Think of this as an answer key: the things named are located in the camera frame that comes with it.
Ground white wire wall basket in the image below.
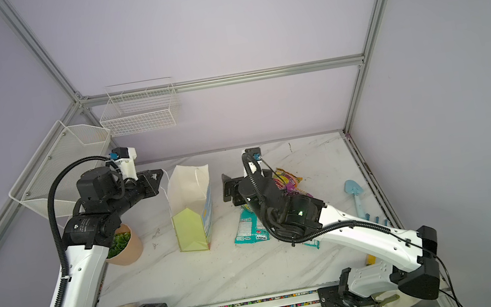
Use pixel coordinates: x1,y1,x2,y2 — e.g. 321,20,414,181
100,77,182,137

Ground white green-fingered glove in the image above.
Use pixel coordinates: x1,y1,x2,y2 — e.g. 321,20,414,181
374,290,421,307

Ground purple grape candy bag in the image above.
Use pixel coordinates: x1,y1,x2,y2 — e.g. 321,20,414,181
296,189,314,198

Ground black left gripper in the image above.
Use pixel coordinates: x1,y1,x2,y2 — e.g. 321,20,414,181
105,169,169,221

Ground potted green plant cup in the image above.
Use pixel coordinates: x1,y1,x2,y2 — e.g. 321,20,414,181
106,224,143,266

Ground white mesh two-tier shelf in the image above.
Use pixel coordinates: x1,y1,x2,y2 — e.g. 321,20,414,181
9,121,111,227

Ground blue toy rake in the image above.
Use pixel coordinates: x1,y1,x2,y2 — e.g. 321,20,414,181
355,209,397,266

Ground red Fox's fruits candy bag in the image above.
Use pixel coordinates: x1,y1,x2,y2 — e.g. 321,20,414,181
273,168,302,192

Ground teal snack pack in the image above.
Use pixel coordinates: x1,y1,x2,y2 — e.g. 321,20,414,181
234,209,270,245
305,239,320,249

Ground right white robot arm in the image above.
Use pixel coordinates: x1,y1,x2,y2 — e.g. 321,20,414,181
221,170,441,307

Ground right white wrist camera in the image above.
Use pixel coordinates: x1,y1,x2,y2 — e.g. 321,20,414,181
242,147,262,175

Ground floral paper gift bag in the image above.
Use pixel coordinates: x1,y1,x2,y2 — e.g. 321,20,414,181
166,164,213,252

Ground light blue toy shovel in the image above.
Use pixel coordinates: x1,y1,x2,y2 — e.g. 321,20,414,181
344,180,370,220

